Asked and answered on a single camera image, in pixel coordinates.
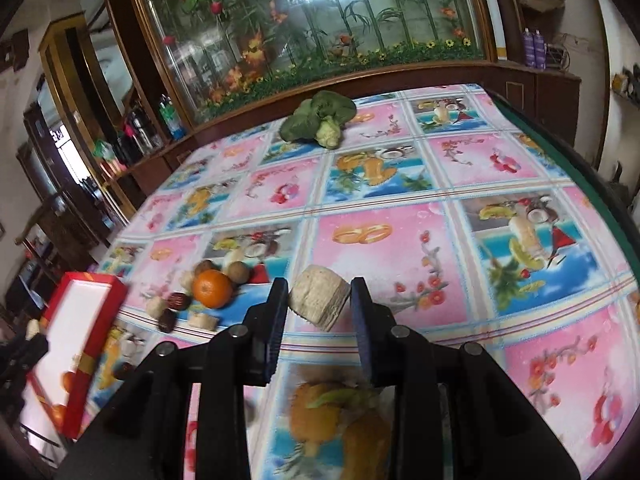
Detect orange tangerine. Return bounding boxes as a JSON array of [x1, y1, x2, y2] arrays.
[[192, 269, 233, 309]]

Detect brown round fruit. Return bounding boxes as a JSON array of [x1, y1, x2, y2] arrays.
[[193, 259, 217, 276], [226, 261, 252, 285]]

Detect dark red jujube date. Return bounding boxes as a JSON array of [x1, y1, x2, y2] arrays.
[[157, 309, 178, 334]]

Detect red gift box lid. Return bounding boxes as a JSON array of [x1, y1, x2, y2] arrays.
[[27, 272, 128, 439]]

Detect fruit pattern tablecloth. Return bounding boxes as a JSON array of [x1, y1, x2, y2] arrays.
[[85, 84, 639, 478]]

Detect green leafy vegetable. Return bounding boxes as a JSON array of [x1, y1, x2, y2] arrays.
[[279, 90, 357, 150]]

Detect green plastic bottle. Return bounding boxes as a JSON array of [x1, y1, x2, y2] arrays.
[[160, 94, 186, 140]]

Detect glass flower display cabinet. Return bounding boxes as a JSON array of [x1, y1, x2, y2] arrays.
[[134, 0, 488, 127]]

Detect purple bottle pair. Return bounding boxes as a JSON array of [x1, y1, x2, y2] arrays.
[[523, 28, 547, 70]]

